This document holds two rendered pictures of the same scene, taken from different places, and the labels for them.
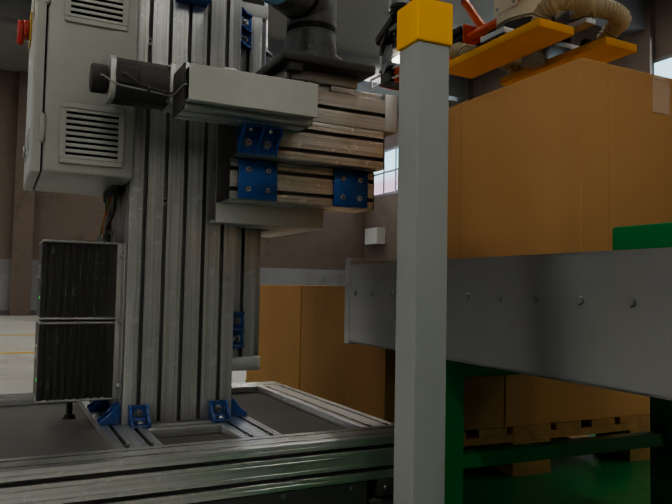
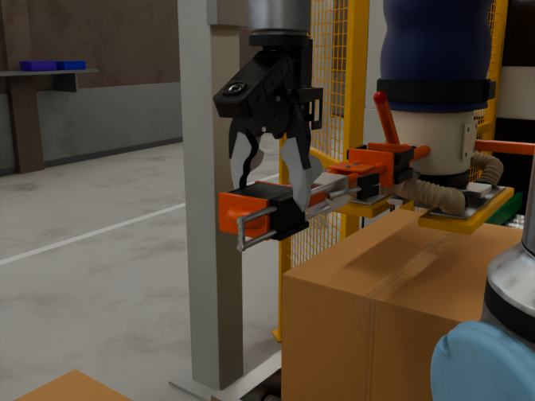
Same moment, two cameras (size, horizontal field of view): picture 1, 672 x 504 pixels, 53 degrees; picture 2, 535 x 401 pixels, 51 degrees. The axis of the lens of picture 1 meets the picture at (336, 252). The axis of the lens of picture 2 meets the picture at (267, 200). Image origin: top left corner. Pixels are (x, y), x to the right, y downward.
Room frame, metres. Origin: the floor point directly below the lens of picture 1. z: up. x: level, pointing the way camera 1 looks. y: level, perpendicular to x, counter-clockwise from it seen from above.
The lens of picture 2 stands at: (2.41, 0.43, 1.40)
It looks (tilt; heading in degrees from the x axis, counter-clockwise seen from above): 15 degrees down; 242
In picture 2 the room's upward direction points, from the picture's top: straight up
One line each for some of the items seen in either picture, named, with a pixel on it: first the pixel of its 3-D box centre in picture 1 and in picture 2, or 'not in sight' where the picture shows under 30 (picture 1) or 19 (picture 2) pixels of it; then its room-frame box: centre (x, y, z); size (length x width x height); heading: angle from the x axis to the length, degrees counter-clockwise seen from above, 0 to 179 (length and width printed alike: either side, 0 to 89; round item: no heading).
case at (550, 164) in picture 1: (542, 197); (421, 331); (1.52, -0.47, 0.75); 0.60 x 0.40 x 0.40; 27
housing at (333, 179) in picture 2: not in sight; (318, 192); (1.97, -0.24, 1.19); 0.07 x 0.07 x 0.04; 27
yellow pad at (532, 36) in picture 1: (501, 45); (470, 198); (1.51, -0.37, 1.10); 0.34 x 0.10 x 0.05; 27
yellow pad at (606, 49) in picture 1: (563, 60); (384, 186); (1.59, -0.54, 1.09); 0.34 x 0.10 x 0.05; 27
